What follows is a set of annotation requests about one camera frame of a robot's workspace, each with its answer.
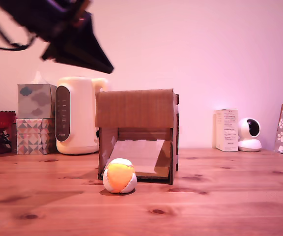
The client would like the cardboard dice tower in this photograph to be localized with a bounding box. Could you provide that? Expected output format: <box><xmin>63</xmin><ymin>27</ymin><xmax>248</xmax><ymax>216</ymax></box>
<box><xmin>95</xmin><ymin>88</ymin><xmax>180</xmax><ymax>185</ymax></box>

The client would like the cream electric kettle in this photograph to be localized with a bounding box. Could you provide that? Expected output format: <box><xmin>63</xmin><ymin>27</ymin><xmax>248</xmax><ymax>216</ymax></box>
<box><xmin>55</xmin><ymin>76</ymin><xmax>109</xmax><ymax>155</ymax></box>

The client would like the triangle pattern tissue box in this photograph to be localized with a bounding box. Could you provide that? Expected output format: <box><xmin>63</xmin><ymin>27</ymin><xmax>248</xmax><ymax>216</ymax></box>
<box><xmin>16</xmin><ymin>118</ymin><xmax>57</xmax><ymax>155</ymax></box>

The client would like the white printed carton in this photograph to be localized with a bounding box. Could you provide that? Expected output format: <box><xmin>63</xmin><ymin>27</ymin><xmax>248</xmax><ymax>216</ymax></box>
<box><xmin>215</xmin><ymin>108</ymin><xmax>239</xmax><ymax>152</ymax></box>

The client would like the white tissue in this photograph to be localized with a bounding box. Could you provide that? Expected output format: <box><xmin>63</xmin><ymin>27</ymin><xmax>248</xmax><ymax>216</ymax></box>
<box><xmin>29</xmin><ymin>70</ymin><xmax>48</xmax><ymax>86</ymax></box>

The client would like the orange and white footbag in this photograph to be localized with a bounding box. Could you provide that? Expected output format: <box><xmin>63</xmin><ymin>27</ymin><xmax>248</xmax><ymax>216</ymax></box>
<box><xmin>102</xmin><ymin>158</ymin><xmax>138</xmax><ymax>194</ymax></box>

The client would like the small white round camera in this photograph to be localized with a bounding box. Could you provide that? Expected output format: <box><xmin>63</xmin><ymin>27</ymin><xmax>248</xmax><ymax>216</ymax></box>
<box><xmin>237</xmin><ymin>118</ymin><xmax>262</xmax><ymax>152</ymax></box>

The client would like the cloud print tissue box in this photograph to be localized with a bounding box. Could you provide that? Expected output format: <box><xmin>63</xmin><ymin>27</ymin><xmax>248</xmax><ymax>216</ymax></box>
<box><xmin>17</xmin><ymin>84</ymin><xmax>57</xmax><ymax>119</ymax></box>

